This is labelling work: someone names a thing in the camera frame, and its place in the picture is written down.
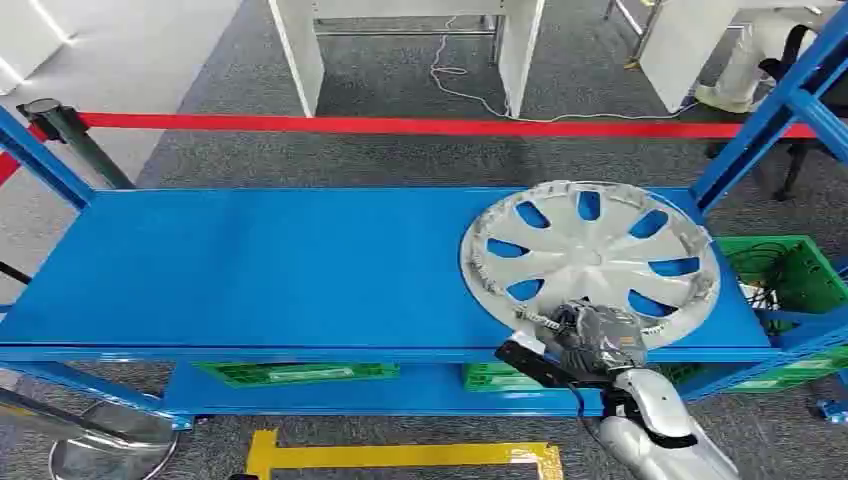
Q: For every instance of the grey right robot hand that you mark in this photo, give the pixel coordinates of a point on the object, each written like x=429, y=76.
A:
x=596, y=338

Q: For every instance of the black chair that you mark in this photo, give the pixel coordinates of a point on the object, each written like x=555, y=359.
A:
x=795, y=152

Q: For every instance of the black stanchion post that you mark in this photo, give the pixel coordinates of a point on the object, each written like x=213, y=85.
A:
x=79, y=142

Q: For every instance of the blue metal shelf rack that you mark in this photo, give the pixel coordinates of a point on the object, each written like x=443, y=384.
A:
x=265, y=265

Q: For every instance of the person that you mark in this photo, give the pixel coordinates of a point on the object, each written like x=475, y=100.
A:
x=742, y=66

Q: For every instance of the green plastic crate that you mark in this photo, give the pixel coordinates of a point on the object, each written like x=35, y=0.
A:
x=298, y=373
x=811, y=275
x=497, y=379
x=782, y=378

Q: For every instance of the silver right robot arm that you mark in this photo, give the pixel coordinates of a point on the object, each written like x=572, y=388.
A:
x=652, y=424

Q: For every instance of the red barrier belt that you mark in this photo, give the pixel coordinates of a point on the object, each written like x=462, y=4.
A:
x=397, y=124

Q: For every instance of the white desk side panel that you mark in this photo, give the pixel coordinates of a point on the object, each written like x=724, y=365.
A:
x=682, y=46

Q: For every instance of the silver plastic wheel cover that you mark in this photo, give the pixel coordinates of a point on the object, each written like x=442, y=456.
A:
x=596, y=258

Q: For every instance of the white desk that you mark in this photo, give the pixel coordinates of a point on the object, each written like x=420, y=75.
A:
x=301, y=53

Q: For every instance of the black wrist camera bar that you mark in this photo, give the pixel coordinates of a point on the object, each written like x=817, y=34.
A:
x=530, y=364

